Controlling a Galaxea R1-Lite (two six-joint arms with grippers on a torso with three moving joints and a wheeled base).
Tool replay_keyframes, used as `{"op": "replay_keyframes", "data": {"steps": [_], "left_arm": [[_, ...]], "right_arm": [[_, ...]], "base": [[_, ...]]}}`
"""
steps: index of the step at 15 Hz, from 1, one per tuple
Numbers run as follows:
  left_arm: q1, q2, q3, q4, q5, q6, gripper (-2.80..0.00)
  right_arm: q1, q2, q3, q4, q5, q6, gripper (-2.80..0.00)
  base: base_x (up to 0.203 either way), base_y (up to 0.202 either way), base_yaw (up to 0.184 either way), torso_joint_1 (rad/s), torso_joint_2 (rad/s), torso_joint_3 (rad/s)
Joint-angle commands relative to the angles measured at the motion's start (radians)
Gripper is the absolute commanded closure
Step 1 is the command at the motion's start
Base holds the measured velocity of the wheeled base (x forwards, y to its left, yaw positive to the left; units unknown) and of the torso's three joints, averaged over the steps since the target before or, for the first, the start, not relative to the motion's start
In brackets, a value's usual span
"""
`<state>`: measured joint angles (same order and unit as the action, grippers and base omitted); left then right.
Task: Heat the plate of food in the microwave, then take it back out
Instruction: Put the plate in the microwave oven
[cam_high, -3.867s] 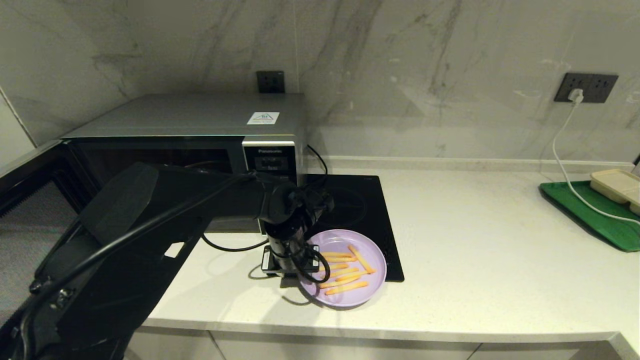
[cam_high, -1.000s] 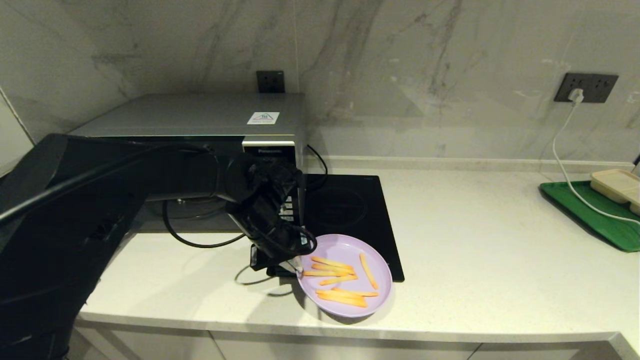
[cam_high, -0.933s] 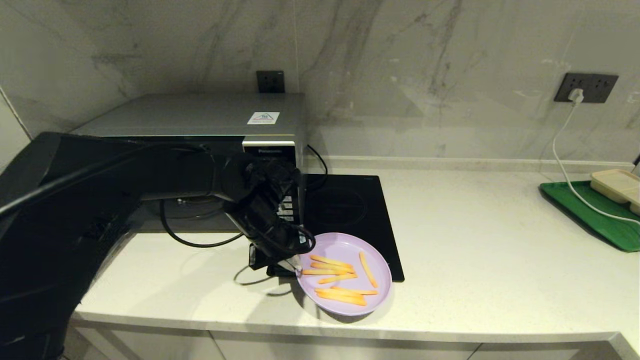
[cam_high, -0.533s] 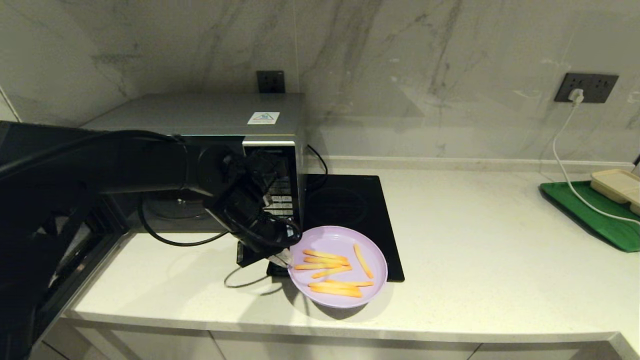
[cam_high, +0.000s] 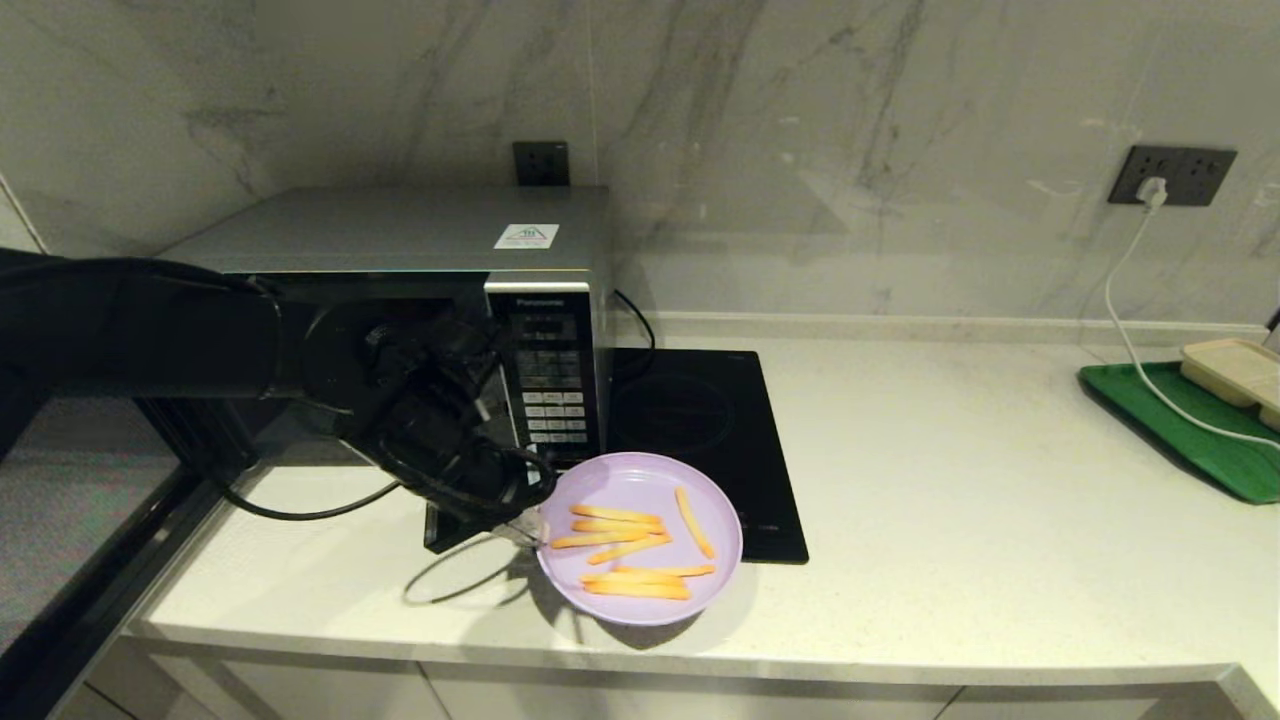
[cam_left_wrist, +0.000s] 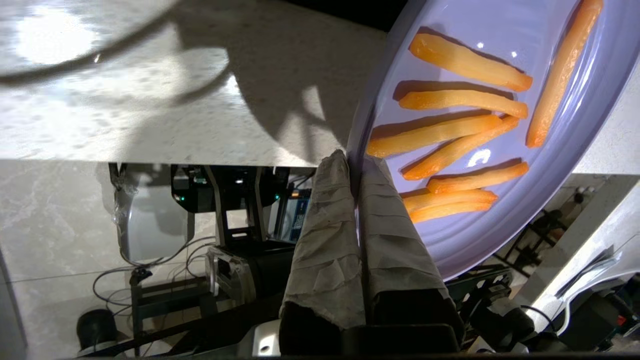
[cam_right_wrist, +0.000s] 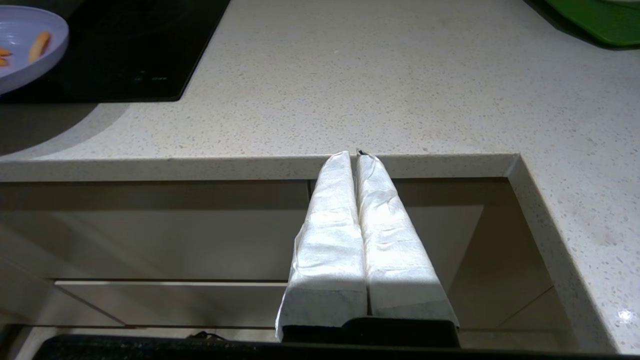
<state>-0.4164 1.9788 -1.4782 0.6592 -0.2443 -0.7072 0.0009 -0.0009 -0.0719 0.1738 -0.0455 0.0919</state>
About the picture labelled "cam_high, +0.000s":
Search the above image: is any black induction cooktop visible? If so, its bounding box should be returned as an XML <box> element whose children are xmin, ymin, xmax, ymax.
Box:
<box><xmin>598</xmin><ymin>350</ymin><xmax>809</xmax><ymax>565</ymax></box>

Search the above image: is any silver Panasonic microwave oven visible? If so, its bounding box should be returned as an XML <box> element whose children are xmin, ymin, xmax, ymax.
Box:
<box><xmin>160</xmin><ymin>186</ymin><xmax>613</xmax><ymax>471</ymax></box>

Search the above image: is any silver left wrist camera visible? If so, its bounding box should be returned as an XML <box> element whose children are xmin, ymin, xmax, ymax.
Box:
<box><xmin>425</xmin><ymin>498</ymin><xmax>511</xmax><ymax>554</ymax></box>

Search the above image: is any wide dark wall socket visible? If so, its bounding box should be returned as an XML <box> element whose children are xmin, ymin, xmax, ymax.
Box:
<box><xmin>1108</xmin><ymin>146</ymin><xmax>1238</xmax><ymax>208</ymax></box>

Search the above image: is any microwave door with dark window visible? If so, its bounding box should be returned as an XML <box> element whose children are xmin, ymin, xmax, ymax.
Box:
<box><xmin>0</xmin><ymin>395</ymin><xmax>256</xmax><ymax>720</ymax></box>

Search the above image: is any white sticker with triangle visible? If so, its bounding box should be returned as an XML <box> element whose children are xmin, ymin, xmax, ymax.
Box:
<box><xmin>495</xmin><ymin>223</ymin><xmax>561</xmax><ymax>251</ymax></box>

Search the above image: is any purple round plate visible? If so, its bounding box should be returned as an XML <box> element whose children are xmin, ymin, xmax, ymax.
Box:
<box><xmin>537</xmin><ymin>452</ymin><xmax>744</xmax><ymax>628</ymax></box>

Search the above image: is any white power cable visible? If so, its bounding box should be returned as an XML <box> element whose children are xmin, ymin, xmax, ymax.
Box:
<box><xmin>1103</xmin><ymin>200</ymin><xmax>1280</xmax><ymax>451</ymax></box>

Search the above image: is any beige lunch box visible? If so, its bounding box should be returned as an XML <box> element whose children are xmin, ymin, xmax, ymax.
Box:
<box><xmin>1180</xmin><ymin>338</ymin><xmax>1280</xmax><ymax>433</ymax></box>

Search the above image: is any green plastic tray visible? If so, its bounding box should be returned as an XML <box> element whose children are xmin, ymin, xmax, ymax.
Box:
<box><xmin>1077</xmin><ymin>360</ymin><xmax>1280</xmax><ymax>505</ymax></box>

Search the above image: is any grey glossy cabinet front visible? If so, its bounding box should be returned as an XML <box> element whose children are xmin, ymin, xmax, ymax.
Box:
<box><xmin>422</xmin><ymin>660</ymin><xmax>961</xmax><ymax>720</ymax></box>
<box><xmin>60</xmin><ymin>640</ymin><xmax>451</xmax><ymax>720</ymax></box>
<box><xmin>938</xmin><ymin>682</ymin><xmax>1233</xmax><ymax>720</ymax></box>

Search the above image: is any small dark wall socket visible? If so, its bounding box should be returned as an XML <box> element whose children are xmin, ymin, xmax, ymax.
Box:
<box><xmin>513</xmin><ymin>141</ymin><xmax>571</xmax><ymax>188</ymax></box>

